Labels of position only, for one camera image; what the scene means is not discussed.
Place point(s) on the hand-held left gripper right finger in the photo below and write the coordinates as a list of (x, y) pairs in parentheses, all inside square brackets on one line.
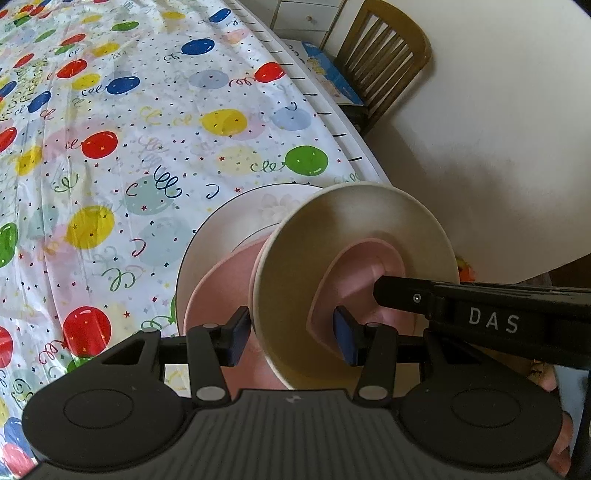
[(346, 337)]

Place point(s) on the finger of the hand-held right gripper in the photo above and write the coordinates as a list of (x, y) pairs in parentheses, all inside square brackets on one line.
[(401, 295)]

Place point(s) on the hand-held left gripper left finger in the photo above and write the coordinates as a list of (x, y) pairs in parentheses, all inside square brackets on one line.
[(240, 337)]

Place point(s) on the pink bowl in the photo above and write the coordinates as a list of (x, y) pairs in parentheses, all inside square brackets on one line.
[(251, 376)]

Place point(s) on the pink heart-shaped dish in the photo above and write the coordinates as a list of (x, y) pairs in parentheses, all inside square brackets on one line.
[(355, 263)]

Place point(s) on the cream bowl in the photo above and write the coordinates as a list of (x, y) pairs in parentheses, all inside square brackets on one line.
[(369, 217)]

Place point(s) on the white plate with gold rim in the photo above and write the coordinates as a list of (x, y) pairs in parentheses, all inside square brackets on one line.
[(221, 230)]

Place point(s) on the person's right hand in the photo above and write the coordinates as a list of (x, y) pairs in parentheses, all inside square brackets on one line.
[(562, 438)]

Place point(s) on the orange and yellow toy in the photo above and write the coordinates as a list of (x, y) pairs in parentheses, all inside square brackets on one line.
[(464, 270)]

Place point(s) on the balloon print tablecloth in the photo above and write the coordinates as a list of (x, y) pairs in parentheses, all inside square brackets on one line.
[(138, 138)]

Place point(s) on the blue flat box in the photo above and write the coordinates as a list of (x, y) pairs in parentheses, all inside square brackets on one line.
[(330, 69)]

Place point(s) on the wooden slat-back chair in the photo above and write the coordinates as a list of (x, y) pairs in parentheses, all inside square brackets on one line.
[(392, 50)]

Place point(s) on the white drawer cabinet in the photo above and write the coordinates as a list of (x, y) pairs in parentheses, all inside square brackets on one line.
[(304, 18)]

